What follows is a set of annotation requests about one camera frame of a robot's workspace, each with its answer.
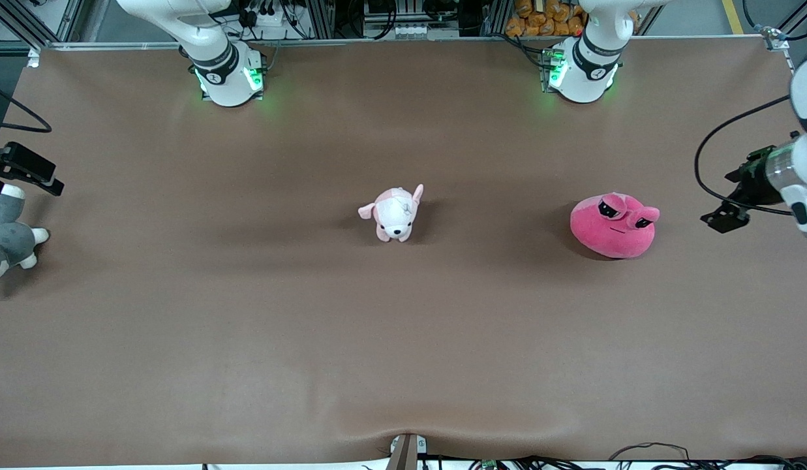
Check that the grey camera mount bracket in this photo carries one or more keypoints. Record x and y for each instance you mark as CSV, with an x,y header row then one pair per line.
x,y
406,452

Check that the white power strip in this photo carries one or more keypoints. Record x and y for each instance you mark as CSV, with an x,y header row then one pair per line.
x,y
266,16

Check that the pile of orange plush toys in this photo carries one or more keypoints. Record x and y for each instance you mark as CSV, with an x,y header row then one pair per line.
x,y
547,19

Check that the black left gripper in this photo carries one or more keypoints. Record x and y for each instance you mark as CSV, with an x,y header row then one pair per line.
x,y
753,183

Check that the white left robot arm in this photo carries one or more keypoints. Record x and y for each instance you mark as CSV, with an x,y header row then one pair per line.
x,y
586,81

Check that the round pink plush toy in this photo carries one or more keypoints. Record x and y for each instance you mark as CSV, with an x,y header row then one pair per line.
x,y
612,232

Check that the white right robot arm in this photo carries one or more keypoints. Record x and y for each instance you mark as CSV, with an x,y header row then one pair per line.
x,y
227,85

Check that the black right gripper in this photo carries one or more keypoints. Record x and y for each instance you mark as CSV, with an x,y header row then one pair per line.
x,y
17,166

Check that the aluminium table edge rail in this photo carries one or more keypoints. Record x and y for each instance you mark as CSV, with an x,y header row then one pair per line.
x,y
403,40

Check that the small pink white plush dog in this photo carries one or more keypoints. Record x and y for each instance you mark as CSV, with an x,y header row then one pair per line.
x,y
395,215

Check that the grey white plush husky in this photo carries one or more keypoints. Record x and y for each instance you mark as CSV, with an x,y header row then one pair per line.
x,y
8,241

